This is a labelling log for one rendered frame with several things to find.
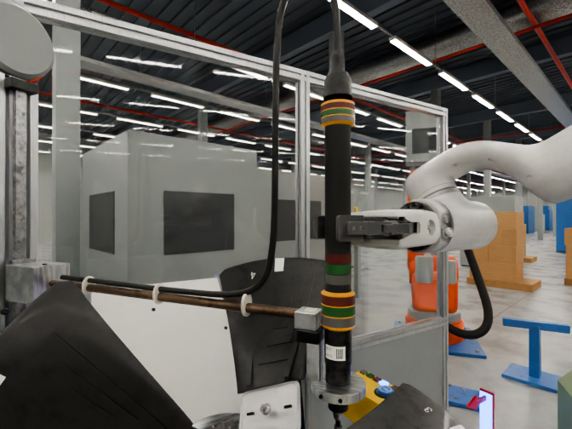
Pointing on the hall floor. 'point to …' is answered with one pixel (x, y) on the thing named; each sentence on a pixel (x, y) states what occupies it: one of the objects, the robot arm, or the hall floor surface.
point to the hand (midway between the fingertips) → (337, 227)
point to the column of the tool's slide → (12, 187)
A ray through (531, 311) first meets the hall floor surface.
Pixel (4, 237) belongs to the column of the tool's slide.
